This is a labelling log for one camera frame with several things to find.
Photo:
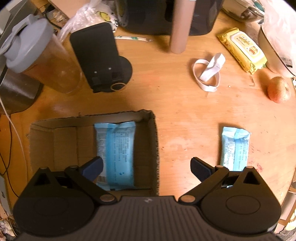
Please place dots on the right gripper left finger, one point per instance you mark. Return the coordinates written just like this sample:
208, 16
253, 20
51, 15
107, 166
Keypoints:
92, 169

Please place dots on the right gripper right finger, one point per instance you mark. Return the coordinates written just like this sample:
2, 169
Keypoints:
200, 169

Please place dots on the blue wipes pack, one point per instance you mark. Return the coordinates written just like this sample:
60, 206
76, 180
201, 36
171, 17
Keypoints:
115, 145
235, 148

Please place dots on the open cardboard box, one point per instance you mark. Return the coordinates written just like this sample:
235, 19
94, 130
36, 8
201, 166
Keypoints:
62, 142

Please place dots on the black phone stand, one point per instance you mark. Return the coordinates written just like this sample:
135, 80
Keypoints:
96, 51

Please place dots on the steel rice cooker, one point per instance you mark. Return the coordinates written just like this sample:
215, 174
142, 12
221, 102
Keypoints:
18, 91

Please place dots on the white elastic band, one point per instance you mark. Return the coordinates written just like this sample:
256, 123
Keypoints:
212, 69

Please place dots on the red apple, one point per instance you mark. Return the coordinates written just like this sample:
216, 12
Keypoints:
278, 90

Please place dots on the yellow wet wipes pack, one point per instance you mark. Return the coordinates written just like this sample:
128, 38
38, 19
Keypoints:
247, 53

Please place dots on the clear bottle grey lid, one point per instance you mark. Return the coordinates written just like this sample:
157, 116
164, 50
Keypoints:
33, 49

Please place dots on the wrapped chopsticks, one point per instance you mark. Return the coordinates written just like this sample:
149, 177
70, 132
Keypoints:
142, 39

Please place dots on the white bowl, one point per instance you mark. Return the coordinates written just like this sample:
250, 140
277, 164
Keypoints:
275, 63

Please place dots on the white printed plastic bag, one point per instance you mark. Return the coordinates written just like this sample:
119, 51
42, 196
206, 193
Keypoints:
92, 13

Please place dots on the dark blue air fryer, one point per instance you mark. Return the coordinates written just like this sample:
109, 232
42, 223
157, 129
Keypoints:
179, 19

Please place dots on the flat cardboard with red text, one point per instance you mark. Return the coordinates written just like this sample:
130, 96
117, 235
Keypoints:
68, 7

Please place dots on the steel bowl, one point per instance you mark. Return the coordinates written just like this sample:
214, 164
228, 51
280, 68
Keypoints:
244, 11

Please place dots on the clear plastic bag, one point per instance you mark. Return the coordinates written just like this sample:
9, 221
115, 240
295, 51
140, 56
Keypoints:
279, 27

